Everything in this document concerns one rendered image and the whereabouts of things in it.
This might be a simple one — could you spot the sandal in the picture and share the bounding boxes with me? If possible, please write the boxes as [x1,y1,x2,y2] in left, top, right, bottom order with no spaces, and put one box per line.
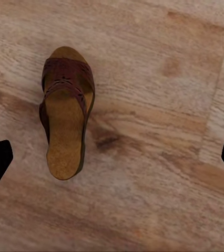
[38,47,95,180]

